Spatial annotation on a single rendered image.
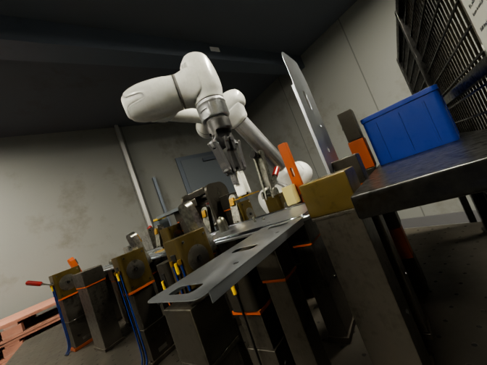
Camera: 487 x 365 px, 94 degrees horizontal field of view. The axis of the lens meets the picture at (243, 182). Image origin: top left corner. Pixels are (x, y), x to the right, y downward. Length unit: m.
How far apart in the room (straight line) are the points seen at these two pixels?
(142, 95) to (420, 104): 0.69
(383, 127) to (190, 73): 0.53
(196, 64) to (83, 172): 3.28
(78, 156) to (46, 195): 0.65
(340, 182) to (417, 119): 0.34
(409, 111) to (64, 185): 3.72
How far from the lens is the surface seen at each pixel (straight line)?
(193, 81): 0.71
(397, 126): 0.68
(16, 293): 3.77
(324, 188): 0.39
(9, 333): 2.92
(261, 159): 0.79
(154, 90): 0.71
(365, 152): 0.68
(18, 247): 3.77
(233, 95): 1.29
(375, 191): 0.30
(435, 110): 0.67
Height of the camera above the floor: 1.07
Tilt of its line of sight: 4 degrees up
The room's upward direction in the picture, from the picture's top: 21 degrees counter-clockwise
